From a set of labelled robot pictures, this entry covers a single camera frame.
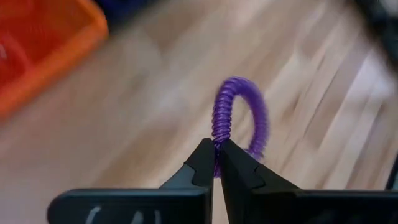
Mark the purple spring keychain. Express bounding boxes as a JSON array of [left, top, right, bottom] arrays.
[[211, 76, 270, 179]]

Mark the orange plastic mesh basket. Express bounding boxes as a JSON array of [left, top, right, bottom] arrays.
[[0, 0, 109, 121]]

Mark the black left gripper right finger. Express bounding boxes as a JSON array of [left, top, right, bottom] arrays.
[[218, 139, 398, 224]]

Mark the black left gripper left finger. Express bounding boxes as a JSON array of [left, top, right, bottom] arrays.
[[46, 138, 215, 224]]

